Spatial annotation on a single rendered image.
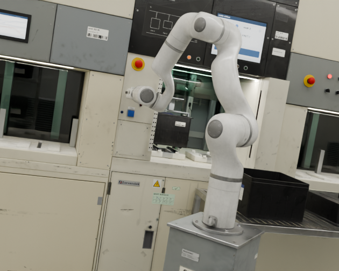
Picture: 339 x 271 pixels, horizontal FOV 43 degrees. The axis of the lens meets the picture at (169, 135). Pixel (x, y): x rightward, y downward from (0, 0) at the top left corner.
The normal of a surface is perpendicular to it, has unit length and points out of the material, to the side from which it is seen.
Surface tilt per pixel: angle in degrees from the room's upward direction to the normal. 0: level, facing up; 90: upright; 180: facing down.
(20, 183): 90
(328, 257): 90
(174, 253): 90
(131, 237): 90
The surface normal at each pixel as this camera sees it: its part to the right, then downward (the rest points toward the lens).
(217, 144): -0.56, 0.54
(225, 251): -0.50, -0.01
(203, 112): 0.25, 0.12
